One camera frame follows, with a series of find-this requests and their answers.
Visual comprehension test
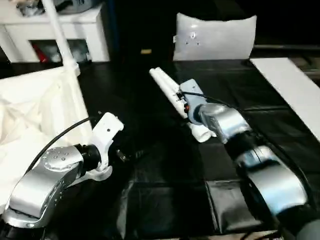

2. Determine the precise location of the dark clutter pile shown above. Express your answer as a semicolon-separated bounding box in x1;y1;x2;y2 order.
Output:
16;0;46;16

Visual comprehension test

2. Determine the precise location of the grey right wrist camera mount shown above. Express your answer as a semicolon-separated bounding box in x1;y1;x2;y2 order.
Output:
178;79;205;108

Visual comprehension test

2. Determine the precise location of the white cabinet with glass doors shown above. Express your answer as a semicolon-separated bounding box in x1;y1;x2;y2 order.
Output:
0;0;111;64

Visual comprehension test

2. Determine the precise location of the black cabinet with gold label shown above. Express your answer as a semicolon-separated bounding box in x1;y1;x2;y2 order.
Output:
102;0;181;63

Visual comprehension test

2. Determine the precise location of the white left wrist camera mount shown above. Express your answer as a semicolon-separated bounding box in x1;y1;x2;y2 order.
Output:
90;112;125;172

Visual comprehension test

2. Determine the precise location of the black work mat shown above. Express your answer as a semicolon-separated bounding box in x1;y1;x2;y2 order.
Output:
0;57;320;240

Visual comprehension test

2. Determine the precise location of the dark grey helmet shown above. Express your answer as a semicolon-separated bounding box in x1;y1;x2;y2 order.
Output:
55;0;103;14

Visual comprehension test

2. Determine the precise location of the white plastic table top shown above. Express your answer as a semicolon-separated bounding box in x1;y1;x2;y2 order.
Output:
0;64;114;213

